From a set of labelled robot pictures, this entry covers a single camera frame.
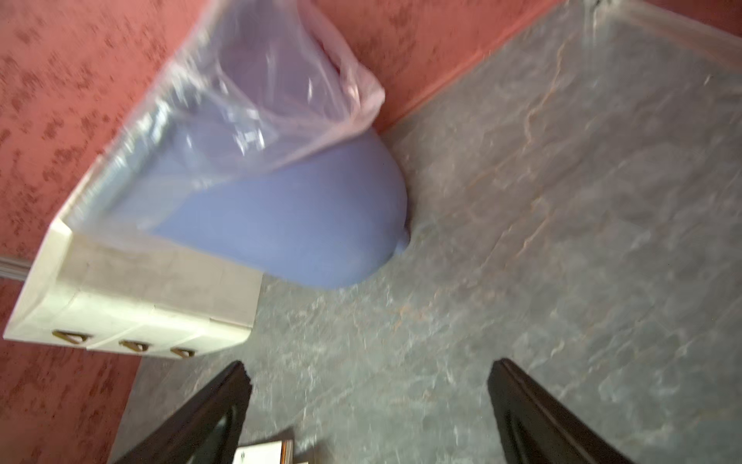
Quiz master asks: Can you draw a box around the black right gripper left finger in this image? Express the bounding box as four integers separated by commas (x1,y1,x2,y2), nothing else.
118,361,252,464

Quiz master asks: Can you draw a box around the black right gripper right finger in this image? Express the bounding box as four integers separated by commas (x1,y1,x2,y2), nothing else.
487,358,631,464

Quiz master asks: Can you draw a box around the illustrated book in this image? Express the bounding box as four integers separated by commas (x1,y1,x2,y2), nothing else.
232,440,295,464

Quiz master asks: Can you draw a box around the white three-drawer storage box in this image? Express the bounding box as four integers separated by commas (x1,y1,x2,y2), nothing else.
2,167,265,361

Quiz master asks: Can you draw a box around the blue plastic trash bin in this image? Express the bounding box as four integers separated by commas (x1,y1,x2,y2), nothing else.
100,130,410,289

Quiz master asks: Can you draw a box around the clear plastic bin liner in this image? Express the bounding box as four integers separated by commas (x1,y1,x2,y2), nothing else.
60,1,386,230

